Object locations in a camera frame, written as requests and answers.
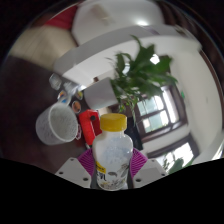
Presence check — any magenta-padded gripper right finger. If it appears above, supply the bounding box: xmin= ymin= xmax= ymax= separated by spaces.
xmin=129 ymin=148 xmax=168 ymax=188

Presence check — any brown framed window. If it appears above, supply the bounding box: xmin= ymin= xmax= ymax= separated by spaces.
xmin=146 ymin=133 xmax=201 ymax=169

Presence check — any brown glazed double door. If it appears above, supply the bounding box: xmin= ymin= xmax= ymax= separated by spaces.
xmin=133 ymin=84 xmax=188 ymax=144

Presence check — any red box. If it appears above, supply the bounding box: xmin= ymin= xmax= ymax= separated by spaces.
xmin=78 ymin=109 xmax=103 ymax=146

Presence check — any white speckled cup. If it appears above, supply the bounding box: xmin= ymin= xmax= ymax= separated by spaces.
xmin=35 ymin=102 xmax=80 ymax=146

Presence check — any yellow-capped clear drink bottle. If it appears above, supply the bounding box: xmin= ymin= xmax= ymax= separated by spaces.
xmin=91 ymin=113 xmax=134 ymax=192

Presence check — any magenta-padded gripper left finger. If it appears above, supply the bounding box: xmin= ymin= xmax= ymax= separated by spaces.
xmin=54 ymin=148 xmax=97 ymax=188

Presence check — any small-leaved plant in white pot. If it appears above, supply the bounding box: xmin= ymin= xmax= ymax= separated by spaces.
xmin=83 ymin=34 xmax=179 ymax=114

